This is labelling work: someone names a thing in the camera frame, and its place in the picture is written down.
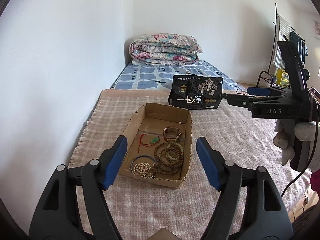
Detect dark blue bangle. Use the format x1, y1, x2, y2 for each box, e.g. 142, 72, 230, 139
130, 154, 158, 172

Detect brown wooden bead necklace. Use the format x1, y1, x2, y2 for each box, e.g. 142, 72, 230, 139
152, 142, 185, 178

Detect pearl necklace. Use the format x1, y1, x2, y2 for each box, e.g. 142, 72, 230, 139
133, 162, 154, 179

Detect jade pendant red cord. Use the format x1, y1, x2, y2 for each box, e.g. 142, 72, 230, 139
138, 134, 161, 153

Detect yellow box on rack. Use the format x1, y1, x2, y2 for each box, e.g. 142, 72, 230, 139
275, 68, 290, 87

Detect black snack bag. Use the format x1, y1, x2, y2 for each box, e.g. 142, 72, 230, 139
168, 75, 223, 110

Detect dark hanging clothes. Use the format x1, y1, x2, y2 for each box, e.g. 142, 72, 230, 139
290, 30, 308, 66

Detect striped hanging towel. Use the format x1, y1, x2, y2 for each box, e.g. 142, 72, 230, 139
273, 15, 292, 69

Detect black clothes rack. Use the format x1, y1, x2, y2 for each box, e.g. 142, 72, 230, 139
256, 4, 296, 87

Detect pink plaid blanket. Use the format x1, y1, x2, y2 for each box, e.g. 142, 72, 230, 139
68, 89, 313, 240

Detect open cardboard box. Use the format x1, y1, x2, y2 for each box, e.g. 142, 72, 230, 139
119, 102, 191, 189

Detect folded floral quilt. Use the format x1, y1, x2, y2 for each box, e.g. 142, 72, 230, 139
129, 33, 203, 66

